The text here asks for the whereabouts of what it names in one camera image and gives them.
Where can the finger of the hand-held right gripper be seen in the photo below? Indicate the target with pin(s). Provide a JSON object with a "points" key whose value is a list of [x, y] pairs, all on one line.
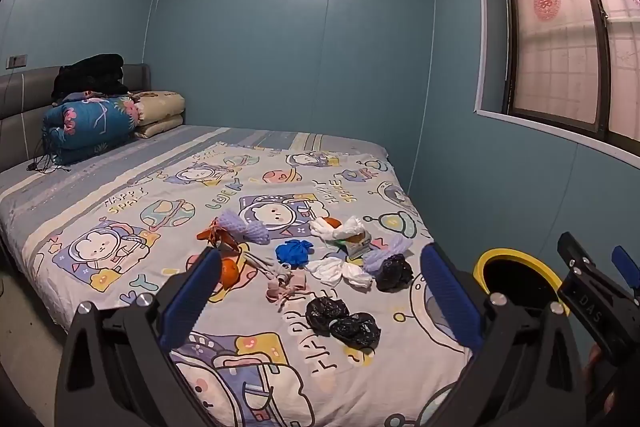
{"points": [[572, 253], [625, 263]]}

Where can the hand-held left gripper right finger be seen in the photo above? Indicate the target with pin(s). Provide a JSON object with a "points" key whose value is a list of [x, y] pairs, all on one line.
{"points": [[450, 292]]}

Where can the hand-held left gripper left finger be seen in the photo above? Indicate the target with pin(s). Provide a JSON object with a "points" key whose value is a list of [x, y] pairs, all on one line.
{"points": [[192, 297]]}

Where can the orange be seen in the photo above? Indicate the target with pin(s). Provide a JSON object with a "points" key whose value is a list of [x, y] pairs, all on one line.
{"points": [[231, 274]]}

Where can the yellow rimmed black trash bin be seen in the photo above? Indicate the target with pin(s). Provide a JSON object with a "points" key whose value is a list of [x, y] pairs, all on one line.
{"points": [[520, 279]]}

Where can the purple foam fruit net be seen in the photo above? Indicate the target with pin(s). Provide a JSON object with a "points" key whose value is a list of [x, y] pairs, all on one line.
{"points": [[380, 258], [245, 228]]}

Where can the green snack packet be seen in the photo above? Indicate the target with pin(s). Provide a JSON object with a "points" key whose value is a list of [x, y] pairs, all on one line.
{"points": [[358, 248]]}

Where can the person's right hand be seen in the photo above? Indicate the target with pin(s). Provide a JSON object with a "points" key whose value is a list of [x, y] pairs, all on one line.
{"points": [[597, 369]]}

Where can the crumpled black plastic bag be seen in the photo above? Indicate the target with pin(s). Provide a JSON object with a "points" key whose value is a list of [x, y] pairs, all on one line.
{"points": [[395, 274], [356, 331], [327, 314]]}

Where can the orange peel scrap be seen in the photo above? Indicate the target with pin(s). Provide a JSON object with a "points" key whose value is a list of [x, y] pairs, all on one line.
{"points": [[212, 235]]}

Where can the grey cloth scrap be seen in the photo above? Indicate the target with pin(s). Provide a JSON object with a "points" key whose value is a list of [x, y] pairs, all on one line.
{"points": [[265, 268]]}

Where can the cartoon printed blanket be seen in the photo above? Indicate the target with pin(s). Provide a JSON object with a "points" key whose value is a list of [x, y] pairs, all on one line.
{"points": [[165, 212]]}

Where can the blue rubber glove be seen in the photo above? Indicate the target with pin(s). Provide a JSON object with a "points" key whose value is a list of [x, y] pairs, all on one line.
{"points": [[293, 253]]}

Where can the small orange peel piece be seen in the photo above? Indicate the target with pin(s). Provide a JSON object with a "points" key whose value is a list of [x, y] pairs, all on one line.
{"points": [[333, 223]]}

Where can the blue striped bedsheet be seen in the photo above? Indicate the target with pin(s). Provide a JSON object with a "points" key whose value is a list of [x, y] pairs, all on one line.
{"points": [[125, 152]]}

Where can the beige pillows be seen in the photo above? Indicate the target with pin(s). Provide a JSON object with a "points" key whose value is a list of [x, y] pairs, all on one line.
{"points": [[160, 107]]}

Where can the dark framed window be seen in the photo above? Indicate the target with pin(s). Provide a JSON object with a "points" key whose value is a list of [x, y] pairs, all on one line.
{"points": [[565, 57]]}

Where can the blue floral folded quilt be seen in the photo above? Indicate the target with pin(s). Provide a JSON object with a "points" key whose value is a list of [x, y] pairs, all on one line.
{"points": [[90, 127]]}

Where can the black clothes pile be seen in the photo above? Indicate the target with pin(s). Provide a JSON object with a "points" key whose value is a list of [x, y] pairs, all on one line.
{"points": [[92, 74]]}

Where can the red round window sticker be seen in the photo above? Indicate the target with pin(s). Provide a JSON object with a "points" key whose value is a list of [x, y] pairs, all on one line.
{"points": [[546, 3]]}

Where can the wall switch panel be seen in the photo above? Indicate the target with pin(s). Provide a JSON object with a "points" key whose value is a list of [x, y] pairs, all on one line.
{"points": [[16, 61]]}

